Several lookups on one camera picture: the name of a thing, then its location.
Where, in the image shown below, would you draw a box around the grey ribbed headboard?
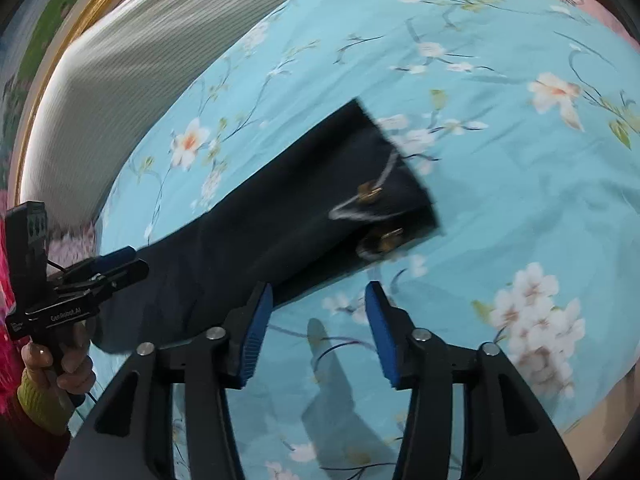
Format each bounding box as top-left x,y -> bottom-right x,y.
21,0 -> 371,231

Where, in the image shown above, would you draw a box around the person's left forearm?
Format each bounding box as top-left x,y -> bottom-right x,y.
0,365 -> 76,480

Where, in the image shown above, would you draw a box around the dark navy pants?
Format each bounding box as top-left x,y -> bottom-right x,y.
89,98 -> 447,356

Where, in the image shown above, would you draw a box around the gold headboard frame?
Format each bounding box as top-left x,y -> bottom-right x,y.
11,0 -> 146,201

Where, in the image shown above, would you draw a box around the colourful wall poster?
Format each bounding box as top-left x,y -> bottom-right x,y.
0,0 -> 118,161

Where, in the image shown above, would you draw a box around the person's left hand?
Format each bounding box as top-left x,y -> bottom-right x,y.
21,321 -> 96,397

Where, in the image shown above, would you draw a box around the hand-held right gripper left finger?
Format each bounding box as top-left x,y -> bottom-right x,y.
54,282 -> 274,480

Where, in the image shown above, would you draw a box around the blue floral bed sheet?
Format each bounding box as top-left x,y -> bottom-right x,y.
67,0 -> 640,480

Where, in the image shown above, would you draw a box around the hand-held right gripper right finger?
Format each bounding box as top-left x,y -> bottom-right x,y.
364,282 -> 581,480

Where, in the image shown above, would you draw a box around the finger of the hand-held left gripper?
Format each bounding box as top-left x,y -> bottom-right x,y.
63,245 -> 150,295

